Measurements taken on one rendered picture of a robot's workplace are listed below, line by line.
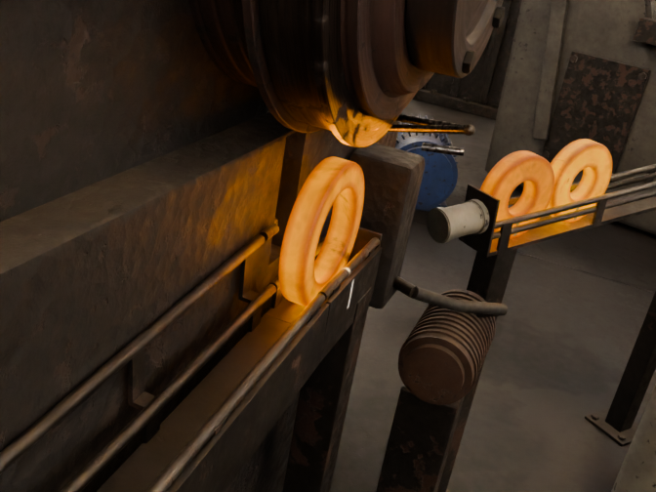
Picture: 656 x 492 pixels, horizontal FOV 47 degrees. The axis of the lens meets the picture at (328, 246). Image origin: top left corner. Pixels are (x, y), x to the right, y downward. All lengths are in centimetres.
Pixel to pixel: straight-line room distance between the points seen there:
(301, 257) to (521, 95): 287
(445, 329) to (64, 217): 76
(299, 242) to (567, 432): 134
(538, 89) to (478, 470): 217
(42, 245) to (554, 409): 172
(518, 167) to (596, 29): 224
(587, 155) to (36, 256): 108
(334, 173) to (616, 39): 271
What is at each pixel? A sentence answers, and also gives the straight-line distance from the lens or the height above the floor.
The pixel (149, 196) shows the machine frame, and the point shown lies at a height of 87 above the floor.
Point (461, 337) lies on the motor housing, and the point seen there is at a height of 53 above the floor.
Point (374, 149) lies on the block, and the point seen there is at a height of 80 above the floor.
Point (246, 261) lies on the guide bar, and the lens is 84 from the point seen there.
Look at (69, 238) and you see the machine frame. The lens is 58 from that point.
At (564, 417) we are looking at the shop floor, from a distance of 211.
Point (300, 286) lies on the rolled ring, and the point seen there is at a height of 72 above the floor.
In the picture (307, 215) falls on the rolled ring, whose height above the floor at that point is 80.
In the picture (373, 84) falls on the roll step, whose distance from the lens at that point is 74.
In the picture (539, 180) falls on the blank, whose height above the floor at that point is 74.
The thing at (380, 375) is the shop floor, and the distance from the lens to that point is 204.
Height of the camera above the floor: 112
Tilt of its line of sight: 25 degrees down
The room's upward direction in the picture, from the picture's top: 10 degrees clockwise
